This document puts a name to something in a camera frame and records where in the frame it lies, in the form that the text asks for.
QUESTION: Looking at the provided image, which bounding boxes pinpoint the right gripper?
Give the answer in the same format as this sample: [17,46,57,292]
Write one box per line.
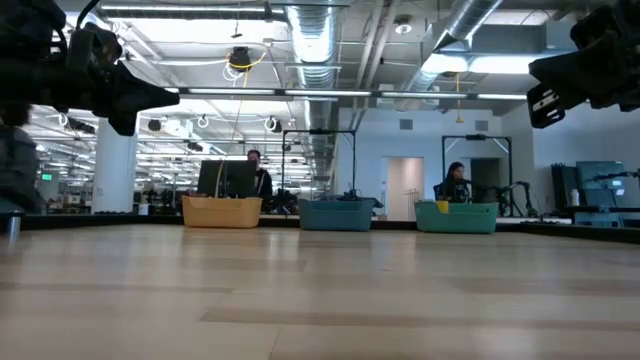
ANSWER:
[526,3,640,130]

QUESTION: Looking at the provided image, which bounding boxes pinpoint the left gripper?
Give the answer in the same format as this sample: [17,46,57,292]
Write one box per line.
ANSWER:
[63,22,181,138]

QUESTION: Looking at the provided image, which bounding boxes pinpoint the white round column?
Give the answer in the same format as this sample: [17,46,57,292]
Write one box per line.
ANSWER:
[92,117,140,215]

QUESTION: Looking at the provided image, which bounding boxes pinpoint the black upright panel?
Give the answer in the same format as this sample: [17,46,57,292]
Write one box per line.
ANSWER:
[551,163,576,209]

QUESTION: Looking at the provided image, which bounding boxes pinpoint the black computer monitor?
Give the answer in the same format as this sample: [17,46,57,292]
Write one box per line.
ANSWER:
[198,159,258,197]

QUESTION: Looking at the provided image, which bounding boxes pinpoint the dark background desk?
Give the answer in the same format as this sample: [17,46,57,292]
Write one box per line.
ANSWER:
[564,204,640,224]

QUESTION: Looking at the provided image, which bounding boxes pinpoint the tan plastic bin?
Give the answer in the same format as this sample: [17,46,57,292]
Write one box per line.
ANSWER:
[180,194,264,230]

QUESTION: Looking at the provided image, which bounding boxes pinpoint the person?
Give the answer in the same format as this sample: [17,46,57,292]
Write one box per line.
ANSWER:
[437,161,472,204]
[246,148,274,211]

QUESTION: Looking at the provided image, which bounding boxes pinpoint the green plastic bin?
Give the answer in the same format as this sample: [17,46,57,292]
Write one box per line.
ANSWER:
[414,199,500,235]

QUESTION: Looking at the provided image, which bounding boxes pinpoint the white door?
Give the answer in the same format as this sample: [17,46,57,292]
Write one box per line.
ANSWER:
[387,156,425,221]

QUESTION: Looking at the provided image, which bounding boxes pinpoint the long ceiling light bar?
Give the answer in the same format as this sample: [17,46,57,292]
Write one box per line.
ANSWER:
[164,85,531,103]

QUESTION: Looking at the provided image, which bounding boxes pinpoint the blue plastic bin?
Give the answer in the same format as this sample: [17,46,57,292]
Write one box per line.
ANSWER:
[298,197,376,232]

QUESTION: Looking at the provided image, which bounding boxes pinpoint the black metal frame stand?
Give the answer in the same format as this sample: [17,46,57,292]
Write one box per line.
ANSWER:
[281,128,357,201]
[441,133,513,205]

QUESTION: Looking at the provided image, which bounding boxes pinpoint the yellow hanging pendant cord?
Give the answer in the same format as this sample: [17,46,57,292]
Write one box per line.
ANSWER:
[453,72,464,124]

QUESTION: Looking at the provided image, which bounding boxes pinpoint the yellow hanging cable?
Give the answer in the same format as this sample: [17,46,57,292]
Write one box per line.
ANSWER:
[214,52,267,197]

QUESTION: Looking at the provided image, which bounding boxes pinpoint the large dark wall screen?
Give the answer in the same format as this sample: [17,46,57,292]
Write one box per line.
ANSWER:
[575,159,626,207]

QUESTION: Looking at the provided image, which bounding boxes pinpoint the silver smooth ventilation duct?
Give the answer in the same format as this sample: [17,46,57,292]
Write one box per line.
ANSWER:
[399,0,504,94]

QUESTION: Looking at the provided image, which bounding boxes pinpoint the black ceiling cable reel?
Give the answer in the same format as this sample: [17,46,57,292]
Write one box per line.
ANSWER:
[228,46,253,72]

